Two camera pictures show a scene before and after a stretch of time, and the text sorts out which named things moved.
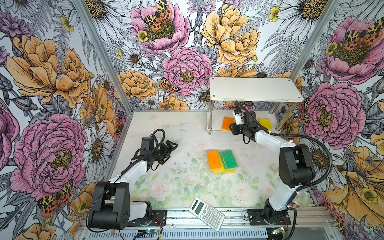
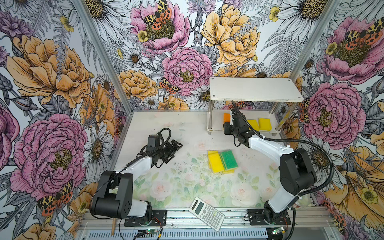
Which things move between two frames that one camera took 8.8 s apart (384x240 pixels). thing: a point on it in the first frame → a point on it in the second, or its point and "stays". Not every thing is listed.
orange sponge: x=213 y=159 → x=226 y=117
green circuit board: x=151 y=231 stays
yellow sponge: x=266 y=123 stays
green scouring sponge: x=228 y=160 stays
